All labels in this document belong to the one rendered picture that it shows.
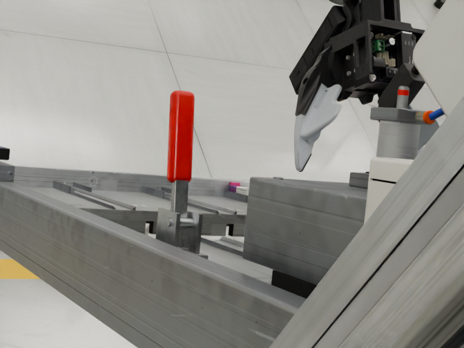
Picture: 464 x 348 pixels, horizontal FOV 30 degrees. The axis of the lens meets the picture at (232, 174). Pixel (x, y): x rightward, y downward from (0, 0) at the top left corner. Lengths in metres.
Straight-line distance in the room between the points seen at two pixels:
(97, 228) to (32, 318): 1.19
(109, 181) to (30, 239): 0.28
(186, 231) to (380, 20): 0.35
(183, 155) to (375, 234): 0.32
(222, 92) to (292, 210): 2.05
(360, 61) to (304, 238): 0.43
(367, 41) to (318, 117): 0.08
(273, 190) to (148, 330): 0.11
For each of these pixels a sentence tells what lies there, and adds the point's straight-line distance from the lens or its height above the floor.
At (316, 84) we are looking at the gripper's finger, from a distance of 0.85.
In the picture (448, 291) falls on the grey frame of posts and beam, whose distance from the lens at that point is 0.24.
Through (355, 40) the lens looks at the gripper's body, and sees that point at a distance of 0.84.
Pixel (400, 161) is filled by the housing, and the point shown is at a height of 1.24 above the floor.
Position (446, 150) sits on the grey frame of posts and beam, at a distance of 0.24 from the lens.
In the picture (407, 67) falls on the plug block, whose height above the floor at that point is 1.10.
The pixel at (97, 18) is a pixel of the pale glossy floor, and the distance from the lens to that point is 2.56.
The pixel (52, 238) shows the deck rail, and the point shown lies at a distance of 0.69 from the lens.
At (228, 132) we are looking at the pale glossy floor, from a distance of 2.37.
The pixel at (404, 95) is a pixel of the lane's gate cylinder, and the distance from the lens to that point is 0.48.
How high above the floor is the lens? 1.43
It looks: 39 degrees down
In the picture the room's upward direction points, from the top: 30 degrees clockwise
